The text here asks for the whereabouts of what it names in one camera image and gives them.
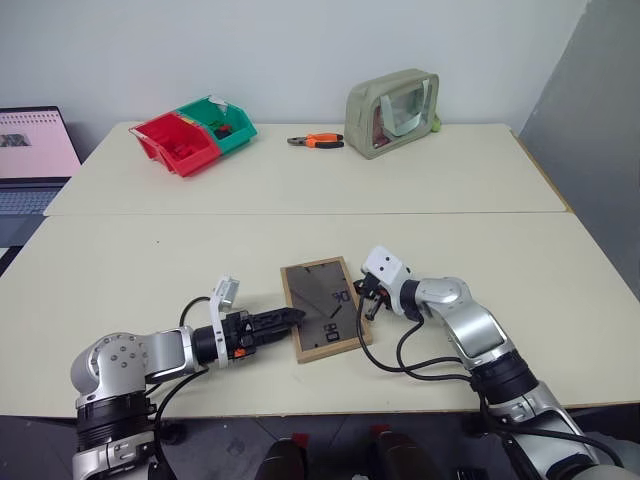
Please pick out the open laptop with pink screen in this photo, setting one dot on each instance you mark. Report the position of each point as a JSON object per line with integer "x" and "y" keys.
{"x": 30, "y": 150}

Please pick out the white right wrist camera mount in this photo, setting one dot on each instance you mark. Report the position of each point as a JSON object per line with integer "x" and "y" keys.
{"x": 387, "y": 265}

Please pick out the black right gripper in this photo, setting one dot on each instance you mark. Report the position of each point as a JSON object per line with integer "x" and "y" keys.
{"x": 374, "y": 285}

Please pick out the small green object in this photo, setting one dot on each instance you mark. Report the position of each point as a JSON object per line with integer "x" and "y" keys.
{"x": 437, "y": 123}

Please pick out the beige pouch with clear window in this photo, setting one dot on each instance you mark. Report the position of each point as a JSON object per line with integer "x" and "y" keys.
{"x": 392, "y": 115}

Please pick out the wooden picture frame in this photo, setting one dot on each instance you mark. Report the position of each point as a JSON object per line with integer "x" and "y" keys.
{"x": 325, "y": 310}

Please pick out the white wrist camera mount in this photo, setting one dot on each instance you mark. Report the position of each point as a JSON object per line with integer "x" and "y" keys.
{"x": 226, "y": 290}
{"x": 387, "y": 265}

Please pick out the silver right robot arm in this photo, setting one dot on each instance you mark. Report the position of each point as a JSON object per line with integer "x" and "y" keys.
{"x": 475, "y": 330}

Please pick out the green plastic storage bin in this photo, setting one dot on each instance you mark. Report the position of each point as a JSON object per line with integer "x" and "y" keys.
{"x": 225, "y": 125}

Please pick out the red plastic storage bin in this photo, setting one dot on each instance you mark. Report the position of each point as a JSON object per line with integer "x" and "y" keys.
{"x": 177, "y": 142}

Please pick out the dark rounded shape red tag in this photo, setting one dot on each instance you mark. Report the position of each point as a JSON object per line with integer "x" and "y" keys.
{"x": 285, "y": 457}

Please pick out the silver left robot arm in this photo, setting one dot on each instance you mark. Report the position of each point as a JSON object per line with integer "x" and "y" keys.
{"x": 125, "y": 357}

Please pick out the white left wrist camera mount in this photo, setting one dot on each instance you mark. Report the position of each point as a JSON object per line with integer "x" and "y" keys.
{"x": 226, "y": 290}

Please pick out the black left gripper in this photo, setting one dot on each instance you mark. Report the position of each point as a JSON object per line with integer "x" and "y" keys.
{"x": 240, "y": 332}

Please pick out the grey partition panel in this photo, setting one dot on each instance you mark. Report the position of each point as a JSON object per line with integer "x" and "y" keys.
{"x": 585, "y": 130}

